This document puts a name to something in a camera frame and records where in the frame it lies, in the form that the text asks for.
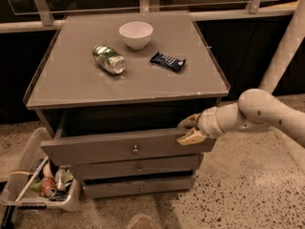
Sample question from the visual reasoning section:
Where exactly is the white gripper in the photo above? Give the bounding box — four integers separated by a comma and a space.
176, 107, 224, 146

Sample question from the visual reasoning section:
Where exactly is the grey top drawer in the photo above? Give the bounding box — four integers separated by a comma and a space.
40, 113, 217, 167

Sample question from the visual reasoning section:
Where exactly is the grey drawer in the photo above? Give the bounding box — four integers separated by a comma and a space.
83, 176, 195, 198
70, 154, 202, 180
40, 113, 217, 167

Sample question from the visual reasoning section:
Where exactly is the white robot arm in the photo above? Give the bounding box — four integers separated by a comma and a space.
176, 89, 305, 147

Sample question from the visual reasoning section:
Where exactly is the grey middle drawer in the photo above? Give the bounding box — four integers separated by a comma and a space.
70, 154, 202, 180

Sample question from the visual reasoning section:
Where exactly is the grey drawer cabinet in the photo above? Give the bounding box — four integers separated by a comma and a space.
25, 11, 230, 187

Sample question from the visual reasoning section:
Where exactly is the grey bottom drawer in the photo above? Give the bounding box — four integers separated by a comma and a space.
83, 176, 195, 198

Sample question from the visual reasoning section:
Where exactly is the blue snack bar wrapper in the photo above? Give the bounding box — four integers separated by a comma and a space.
150, 52, 186, 73

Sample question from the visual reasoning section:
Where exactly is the white ceramic bowl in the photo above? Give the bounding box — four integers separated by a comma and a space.
119, 21, 153, 50

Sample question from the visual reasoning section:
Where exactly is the green crushed soda can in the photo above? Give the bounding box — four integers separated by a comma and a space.
92, 45, 126, 74

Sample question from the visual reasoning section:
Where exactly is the white diagonal pole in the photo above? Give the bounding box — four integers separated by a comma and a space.
259, 0, 305, 94

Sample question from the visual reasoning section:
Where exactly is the silver can in bin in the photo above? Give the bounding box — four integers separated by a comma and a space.
55, 169, 66, 192

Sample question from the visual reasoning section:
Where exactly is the white stick in bin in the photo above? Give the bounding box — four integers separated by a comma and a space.
15, 156, 49, 202

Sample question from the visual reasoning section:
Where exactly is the red soda can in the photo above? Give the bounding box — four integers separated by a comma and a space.
40, 177, 57, 198

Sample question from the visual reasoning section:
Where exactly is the clear plastic bin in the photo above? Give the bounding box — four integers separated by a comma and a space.
1, 128, 81, 212

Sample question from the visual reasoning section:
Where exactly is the metal railing with glass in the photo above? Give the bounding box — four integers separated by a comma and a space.
0, 0, 302, 33

